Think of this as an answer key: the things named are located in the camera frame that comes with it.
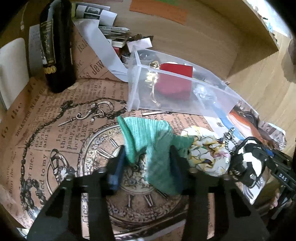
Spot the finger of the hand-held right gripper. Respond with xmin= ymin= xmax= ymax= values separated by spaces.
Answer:
xmin=251 ymin=145 xmax=296 ymax=186

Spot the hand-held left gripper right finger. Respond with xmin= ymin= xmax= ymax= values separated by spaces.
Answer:
xmin=169 ymin=145 xmax=270 ymax=241

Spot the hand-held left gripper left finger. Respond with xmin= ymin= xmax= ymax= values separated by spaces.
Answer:
xmin=27 ymin=146 xmax=127 ymax=241

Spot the green knitted sock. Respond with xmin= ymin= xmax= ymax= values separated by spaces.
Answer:
xmin=117 ymin=115 xmax=195 ymax=195

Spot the floral white scrunchie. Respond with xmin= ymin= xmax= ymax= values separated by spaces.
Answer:
xmin=180 ymin=126 xmax=232 ymax=178

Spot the magazine page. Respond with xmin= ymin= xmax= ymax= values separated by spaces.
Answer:
xmin=207 ymin=100 xmax=287 ymax=151

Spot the vintage newspaper print mat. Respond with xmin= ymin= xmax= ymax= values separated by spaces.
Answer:
xmin=0 ymin=30 xmax=262 ymax=240

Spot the clear plastic storage box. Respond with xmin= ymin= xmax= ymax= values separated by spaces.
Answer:
xmin=127 ymin=49 xmax=246 ymax=119

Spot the red jewelry box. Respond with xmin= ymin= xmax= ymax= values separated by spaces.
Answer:
xmin=154 ymin=62 xmax=194 ymax=102

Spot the white ribbon strip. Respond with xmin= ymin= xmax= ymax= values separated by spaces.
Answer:
xmin=73 ymin=19 xmax=129 ymax=83

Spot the folded white paper note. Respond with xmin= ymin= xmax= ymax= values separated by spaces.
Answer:
xmin=126 ymin=38 xmax=153 ymax=53

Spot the dark wine bottle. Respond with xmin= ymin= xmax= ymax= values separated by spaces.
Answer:
xmin=39 ymin=0 xmax=77 ymax=93

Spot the white paper label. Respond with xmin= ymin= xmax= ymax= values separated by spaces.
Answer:
xmin=28 ymin=24 xmax=45 ymax=77

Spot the pile of papers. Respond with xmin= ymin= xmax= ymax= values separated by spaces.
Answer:
xmin=73 ymin=2 xmax=130 ymax=48

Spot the orange paper sheet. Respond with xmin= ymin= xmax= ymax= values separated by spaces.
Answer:
xmin=129 ymin=0 xmax=188 ymax=25

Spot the gold chain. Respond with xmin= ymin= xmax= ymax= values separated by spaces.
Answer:
xmin=145 ymin=61 xmax=162 ymax=107

